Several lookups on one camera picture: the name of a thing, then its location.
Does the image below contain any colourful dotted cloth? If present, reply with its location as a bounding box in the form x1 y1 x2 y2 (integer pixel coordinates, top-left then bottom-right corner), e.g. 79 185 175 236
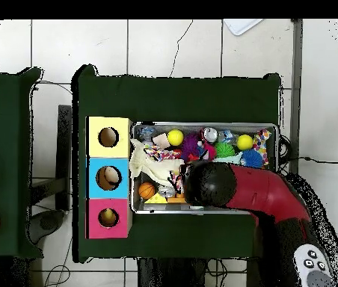
143 145 182 161
168 168 189 194

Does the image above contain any cream knitted cloth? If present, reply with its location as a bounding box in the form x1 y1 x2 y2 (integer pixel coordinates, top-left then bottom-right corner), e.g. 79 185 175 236
129 138 185 188

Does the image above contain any orange basketball toy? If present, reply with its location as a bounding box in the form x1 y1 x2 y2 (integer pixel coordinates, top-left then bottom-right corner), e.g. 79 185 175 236
138 182 156 200

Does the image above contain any crushed red soda can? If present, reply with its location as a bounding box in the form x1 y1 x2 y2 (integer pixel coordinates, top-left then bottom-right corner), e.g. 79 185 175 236
200 126 218 144

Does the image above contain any mint green knitted cloth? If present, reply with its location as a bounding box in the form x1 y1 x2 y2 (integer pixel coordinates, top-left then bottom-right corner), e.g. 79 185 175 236
213 151 243 164

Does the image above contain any yellow duck plush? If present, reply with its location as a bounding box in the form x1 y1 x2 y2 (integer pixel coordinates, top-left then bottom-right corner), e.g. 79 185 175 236
101 208 116 225

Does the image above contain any silver mesh bin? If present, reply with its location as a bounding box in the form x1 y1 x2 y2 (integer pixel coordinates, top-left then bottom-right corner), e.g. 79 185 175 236
130 120 279 215

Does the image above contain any wooden box with three holes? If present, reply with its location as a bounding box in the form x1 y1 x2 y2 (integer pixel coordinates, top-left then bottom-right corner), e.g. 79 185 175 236
84 115 134 239

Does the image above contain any wooden block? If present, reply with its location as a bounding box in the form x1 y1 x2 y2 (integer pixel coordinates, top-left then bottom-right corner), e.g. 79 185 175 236
152 132 171 149

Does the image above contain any yellow ball with seam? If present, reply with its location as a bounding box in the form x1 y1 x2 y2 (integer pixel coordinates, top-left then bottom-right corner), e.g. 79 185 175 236
167 129 185 146

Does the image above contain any dark green table cloth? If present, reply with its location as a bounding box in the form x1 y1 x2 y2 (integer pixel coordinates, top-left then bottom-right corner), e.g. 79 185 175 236
0 67 44 258
71 64 282 264

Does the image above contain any plain yellow ball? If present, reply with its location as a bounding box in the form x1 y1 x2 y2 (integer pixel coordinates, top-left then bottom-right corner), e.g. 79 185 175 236
236 134 254 151

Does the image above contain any blue spiky rubber ball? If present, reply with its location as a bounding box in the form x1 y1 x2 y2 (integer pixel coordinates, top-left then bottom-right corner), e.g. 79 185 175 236
240 149 264 169

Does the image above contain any black stand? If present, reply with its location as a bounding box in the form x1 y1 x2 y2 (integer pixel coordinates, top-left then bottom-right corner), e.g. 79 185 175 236
55 104 73 212

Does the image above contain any white tray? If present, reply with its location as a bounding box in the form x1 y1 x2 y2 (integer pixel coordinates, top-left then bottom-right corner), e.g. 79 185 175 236
222 19 264 37

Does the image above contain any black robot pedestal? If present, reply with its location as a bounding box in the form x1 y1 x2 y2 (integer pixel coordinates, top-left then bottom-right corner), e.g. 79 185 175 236
138 258 209 287

